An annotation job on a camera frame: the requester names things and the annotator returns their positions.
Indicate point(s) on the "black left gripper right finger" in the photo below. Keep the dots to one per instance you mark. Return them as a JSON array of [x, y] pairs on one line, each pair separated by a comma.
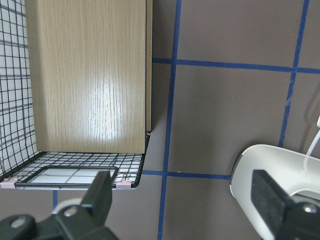
[[270, 200]]

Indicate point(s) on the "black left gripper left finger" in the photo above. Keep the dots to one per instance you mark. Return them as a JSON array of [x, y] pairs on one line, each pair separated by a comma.
[[98, 198]]

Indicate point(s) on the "white toaster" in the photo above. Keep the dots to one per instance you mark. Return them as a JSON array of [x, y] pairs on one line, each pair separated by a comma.
[[297, 174]]

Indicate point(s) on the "wire grid basket with wood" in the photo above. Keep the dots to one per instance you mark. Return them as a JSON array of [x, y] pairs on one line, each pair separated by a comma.
[[75, 92]]

